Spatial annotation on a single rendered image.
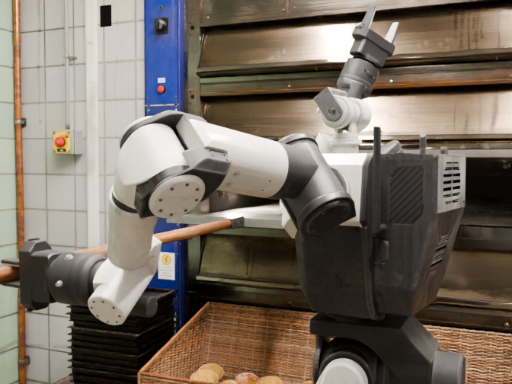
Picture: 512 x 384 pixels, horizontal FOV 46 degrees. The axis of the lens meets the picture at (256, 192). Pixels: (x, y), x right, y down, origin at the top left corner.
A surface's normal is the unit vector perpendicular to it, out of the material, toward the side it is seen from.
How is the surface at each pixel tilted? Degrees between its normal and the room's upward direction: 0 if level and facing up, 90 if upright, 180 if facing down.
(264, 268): 70
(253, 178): 131
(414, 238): 90
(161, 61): 90
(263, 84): 90
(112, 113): 90
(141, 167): 66
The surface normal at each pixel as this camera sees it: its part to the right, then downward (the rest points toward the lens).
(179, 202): 0.45, 0.69
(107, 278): -0.23, -0.80
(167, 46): -0.39, 0.04
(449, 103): -0.37, -0.29
